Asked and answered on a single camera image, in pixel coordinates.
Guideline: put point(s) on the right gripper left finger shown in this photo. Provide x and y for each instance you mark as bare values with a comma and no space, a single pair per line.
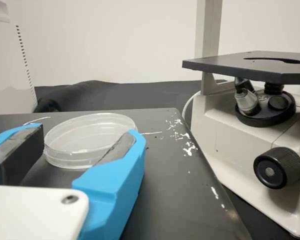
7,140

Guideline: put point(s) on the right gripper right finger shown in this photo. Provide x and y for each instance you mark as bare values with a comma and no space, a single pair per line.
120,175

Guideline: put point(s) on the black platform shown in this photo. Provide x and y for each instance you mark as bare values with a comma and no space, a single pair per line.
170,180

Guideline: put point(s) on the cream microscope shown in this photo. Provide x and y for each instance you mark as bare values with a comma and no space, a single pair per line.
230,147

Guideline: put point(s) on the white incubator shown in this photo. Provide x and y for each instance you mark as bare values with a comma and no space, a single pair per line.
7,65

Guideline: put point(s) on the petri dish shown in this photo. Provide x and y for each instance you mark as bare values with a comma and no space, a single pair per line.
85,130

